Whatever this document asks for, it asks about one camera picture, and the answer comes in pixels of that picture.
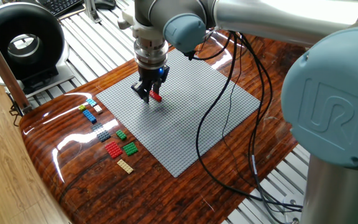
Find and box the tan Lego plate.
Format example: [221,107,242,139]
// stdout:
[116,159,134,175]

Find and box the brown wooden pole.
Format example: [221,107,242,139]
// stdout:
[0,18,32,114]

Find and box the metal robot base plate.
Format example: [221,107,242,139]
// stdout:
[283,194,304,224]

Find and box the aluminium bracket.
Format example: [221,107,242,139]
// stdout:
[83,0,102,24]

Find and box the red Lego plate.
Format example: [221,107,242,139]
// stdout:
[104,141,124,159]

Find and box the black cable with grey sleeve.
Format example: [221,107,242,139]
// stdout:
[239,30,303,224]

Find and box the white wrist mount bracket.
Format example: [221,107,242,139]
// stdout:
[116,2,165,39]

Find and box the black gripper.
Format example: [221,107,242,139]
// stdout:
[131,63,171,104]

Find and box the red long Lego brick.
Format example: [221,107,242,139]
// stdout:
[149,90,163,103]

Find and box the grey Lego baseplate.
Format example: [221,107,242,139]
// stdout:
[95,49,261,178]

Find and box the black cable with ferrite bead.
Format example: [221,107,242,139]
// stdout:
[182,29,303,209]

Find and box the glossy wood-grain table mat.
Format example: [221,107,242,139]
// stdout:
[19,27,307,224]

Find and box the blue long Lego brick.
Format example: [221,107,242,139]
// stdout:
[82,109,98,124]

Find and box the green square Lego plate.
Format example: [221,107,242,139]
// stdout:
[122,142,139,157]

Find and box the dark grey Lego plate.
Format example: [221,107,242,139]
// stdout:
[91,123,112,143]

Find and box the black keyboard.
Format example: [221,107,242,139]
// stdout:
[37,0,85,18]

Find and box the black computer mouse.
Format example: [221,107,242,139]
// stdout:
[94,0,117,10]

